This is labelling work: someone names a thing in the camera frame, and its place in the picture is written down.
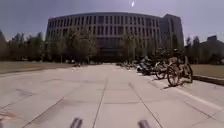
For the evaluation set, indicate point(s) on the grey concrete slab pavement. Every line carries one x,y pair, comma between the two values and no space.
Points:
110,96

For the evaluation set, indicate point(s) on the large curved grey building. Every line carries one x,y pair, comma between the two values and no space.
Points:
110,26

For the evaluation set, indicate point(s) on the row of trees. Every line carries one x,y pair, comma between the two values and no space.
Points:
66,46

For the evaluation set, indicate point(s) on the row of parked bicycles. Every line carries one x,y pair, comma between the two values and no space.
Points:
173,68

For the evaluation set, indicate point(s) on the robot's own part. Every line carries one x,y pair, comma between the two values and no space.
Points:
76,123
144,124

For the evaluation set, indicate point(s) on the dry grass field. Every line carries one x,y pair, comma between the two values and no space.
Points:
23,66
210,70

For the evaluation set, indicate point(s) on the low stone kerb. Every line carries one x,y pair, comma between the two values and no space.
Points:
208,79

